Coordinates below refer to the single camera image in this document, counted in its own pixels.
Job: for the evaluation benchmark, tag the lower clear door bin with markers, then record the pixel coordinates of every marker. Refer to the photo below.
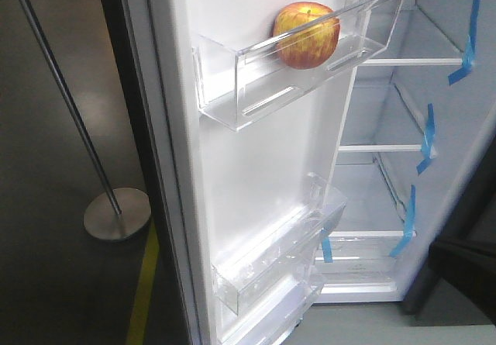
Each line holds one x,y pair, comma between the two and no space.
274,316

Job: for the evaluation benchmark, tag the middle clear door bin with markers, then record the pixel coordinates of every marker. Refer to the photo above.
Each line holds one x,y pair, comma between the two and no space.
243,276

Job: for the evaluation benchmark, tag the fridge door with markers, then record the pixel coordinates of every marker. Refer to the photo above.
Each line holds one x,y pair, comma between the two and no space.
210,186

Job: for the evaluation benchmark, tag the upper clear door bin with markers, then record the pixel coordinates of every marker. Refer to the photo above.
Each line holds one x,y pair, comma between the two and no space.
253,57

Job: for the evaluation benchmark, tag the clear door bin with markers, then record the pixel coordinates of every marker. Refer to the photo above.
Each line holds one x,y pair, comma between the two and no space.
274,316
243,276
253,57

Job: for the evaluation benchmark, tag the red yellow apple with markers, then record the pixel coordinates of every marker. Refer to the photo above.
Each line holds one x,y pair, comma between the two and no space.
310,47

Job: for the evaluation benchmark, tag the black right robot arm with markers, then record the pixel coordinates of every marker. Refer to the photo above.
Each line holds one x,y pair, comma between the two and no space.
456,285

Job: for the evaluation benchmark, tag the matte silver stanchion post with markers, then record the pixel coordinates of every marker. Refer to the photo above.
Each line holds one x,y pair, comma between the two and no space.
117,214

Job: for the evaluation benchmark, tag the fridge body with shelves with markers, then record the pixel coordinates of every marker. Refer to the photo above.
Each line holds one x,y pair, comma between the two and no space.
381,147

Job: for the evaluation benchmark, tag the blue tape strip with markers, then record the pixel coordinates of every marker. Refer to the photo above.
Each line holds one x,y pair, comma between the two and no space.
470,52
428,141
409,225
326,247

